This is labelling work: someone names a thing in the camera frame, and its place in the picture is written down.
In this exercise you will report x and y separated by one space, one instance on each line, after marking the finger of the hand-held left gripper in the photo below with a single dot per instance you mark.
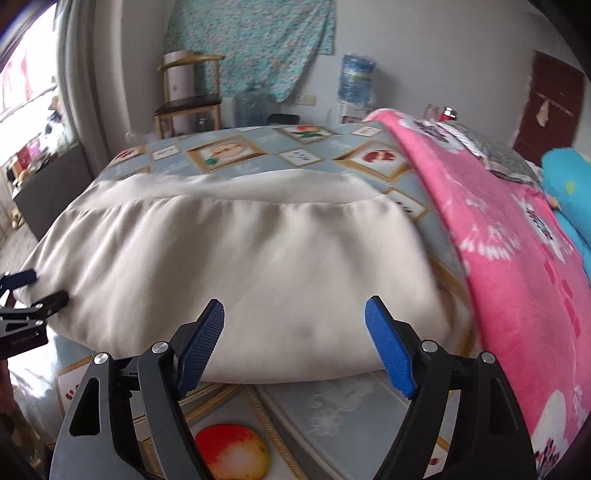
53 301
22 278

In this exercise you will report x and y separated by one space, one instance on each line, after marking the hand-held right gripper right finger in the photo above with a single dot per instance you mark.
392 346

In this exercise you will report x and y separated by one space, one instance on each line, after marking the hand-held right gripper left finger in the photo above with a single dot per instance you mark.
201 350

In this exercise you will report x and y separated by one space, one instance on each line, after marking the cream zip jacket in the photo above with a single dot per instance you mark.
240 267

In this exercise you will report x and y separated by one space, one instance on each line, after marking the person's left forearm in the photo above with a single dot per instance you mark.
7 387

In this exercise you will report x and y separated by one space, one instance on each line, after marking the tan slipper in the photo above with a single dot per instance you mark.
17 219

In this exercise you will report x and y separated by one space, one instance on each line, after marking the dark grey cabinet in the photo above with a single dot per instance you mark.
55 184

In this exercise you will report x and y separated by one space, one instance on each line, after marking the clutter on windowsill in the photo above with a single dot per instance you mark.
32 147

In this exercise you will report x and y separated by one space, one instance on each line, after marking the pink floral blanket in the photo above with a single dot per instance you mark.
508 277

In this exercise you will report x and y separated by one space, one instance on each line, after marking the white curtain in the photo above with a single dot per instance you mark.
85 83

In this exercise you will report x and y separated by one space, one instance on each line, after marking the fruit print tablecloth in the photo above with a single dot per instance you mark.
295 157

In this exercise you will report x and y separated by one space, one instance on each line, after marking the grey quilted cushion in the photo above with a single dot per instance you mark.
498 152

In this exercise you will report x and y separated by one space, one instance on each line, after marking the green can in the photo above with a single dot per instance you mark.
202 124

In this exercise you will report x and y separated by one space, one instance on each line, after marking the white water dispenser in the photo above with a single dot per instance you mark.
351 113

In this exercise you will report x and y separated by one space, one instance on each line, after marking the blue plush toy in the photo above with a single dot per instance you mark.
568 184

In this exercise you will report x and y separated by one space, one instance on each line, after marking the wooden chair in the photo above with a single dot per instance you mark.
189 104

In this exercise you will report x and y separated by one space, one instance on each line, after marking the empty clear water jug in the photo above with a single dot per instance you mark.
251 108

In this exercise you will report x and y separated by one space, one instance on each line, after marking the blue water bottle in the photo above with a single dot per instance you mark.
355 81

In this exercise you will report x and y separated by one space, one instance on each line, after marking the brown wooden door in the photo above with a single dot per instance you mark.
549 106

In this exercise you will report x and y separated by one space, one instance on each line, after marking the white wall socket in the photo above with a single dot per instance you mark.
305 99

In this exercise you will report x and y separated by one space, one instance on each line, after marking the teal floral wall cloth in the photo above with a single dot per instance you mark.
258 41

